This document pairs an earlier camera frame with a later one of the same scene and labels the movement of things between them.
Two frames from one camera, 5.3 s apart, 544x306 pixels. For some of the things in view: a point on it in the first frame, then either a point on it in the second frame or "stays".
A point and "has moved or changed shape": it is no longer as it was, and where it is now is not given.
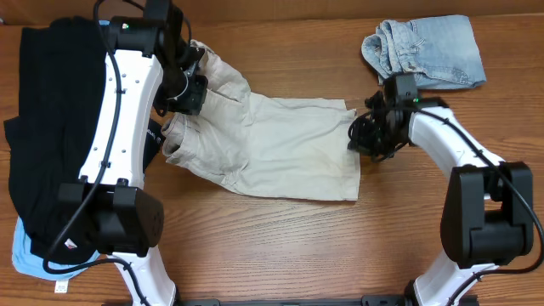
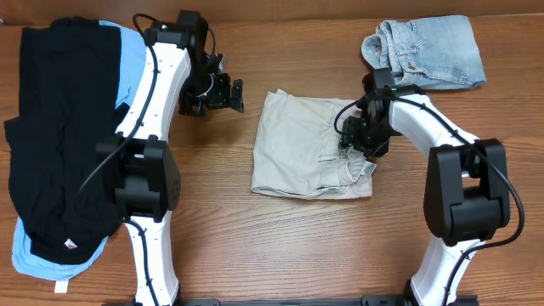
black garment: [64, 63] stays
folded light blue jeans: [439, 51] stays
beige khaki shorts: [279, 146] has moved or changed shape
